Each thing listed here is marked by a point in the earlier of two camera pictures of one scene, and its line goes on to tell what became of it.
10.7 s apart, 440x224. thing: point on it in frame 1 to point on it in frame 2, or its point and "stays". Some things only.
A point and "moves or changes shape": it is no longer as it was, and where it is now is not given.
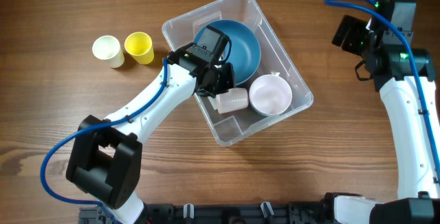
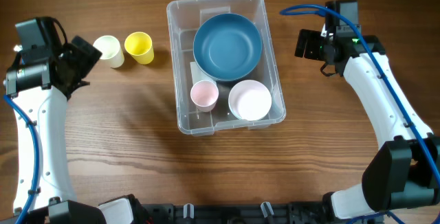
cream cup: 108,48 stays
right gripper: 357,27 to 313,37
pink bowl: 270,94 to 249,99
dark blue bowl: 243,48 moves or changes shape
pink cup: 234,99 to 204,95
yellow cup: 139,45 stays
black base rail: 237,213 stays
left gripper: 229,81 to 86,60
